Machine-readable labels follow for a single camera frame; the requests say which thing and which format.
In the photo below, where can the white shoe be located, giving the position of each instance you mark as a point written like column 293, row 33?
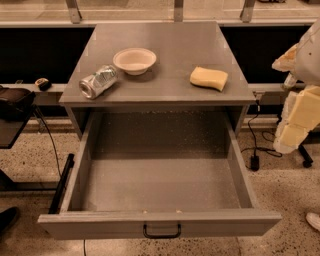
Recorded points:
column 314, row 220

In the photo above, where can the black power adapter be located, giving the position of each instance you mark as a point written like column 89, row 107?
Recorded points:
column 254, row 163

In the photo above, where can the black bag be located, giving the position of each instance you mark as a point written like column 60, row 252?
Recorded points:
column 15, row 103

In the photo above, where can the black shoe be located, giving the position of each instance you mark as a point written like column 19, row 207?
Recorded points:
column 8, row 218

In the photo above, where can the black drawer handle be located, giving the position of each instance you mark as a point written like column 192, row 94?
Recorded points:
column 151, row 232

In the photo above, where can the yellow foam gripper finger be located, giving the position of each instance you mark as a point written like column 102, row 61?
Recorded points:
column 300, row 115
column 287, row 61

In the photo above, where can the clear plastic bottle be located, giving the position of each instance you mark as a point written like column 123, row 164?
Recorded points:
column 289, row 82

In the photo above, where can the grey open top drawer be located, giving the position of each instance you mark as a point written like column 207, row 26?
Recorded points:
column 159, row 169

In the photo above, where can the yellow black tape measure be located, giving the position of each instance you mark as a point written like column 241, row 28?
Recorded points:
column 43, row 84

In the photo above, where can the grey cabinet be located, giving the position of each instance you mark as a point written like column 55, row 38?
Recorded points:
column 179, row 47

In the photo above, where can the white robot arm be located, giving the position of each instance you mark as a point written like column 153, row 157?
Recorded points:
column 307, row 67

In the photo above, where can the black chair leg with caster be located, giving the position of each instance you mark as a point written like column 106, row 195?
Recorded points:
column 307, row 160

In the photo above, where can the white paper bowl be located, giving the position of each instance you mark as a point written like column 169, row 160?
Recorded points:
column 134, row 61

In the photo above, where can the black table base bar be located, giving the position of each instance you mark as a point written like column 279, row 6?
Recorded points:
column 61, row 187

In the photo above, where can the yellow sponge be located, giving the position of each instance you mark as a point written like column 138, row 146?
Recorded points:
column 209, row 78

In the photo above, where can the dark side table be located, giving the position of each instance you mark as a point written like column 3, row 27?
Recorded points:
column 10, row 130

